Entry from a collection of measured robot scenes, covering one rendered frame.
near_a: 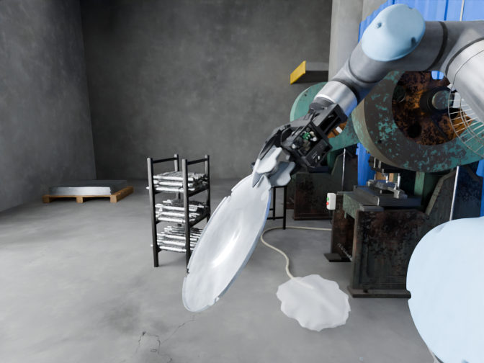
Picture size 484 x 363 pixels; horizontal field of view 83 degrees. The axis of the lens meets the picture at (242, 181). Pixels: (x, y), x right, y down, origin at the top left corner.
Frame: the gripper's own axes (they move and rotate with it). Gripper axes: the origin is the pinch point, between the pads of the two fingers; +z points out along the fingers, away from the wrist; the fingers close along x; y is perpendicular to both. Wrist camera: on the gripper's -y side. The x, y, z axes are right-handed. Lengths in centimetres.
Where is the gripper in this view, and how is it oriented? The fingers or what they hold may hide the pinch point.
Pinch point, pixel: (256, 184)
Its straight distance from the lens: 54.4
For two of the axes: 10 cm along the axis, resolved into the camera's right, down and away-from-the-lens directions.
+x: 6.7, 6.5, 3.5
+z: -6.7, 7.4, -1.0
